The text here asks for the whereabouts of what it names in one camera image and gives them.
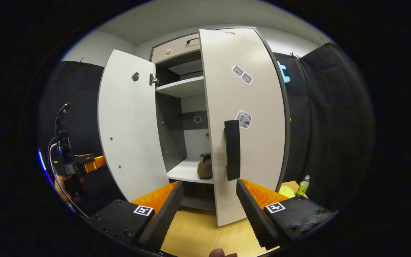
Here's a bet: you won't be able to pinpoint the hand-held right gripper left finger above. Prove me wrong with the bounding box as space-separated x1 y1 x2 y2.
86 181 184 251

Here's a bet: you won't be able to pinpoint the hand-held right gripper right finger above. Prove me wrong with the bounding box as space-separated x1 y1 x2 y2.
236 178 336 250

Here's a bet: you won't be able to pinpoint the white cabinet door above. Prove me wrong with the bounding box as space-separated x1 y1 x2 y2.
97 49 170 202
199 28 286 227

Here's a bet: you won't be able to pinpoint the brown fuzzy shoe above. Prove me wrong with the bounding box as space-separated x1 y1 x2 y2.
197 153 213 180

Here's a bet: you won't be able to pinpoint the white shoe cabinet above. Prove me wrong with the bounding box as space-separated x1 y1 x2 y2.
149 27 291 211

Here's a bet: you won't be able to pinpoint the white cabinet drawer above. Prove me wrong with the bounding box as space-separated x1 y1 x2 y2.
151 33 202 64

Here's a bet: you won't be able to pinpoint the green drink bottle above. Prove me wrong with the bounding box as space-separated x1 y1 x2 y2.
296 175 310 197

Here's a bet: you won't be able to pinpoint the black backdrop cloth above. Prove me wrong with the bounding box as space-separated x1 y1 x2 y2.
38 61 135 215
273 43 375 211

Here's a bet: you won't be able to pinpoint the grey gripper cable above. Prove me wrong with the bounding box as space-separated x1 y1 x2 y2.
48 142 89 218

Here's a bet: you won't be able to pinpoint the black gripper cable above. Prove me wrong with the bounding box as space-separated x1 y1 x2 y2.
54 102 71 143

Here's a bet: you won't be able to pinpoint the black door handle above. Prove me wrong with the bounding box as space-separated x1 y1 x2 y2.
224 120 241 181

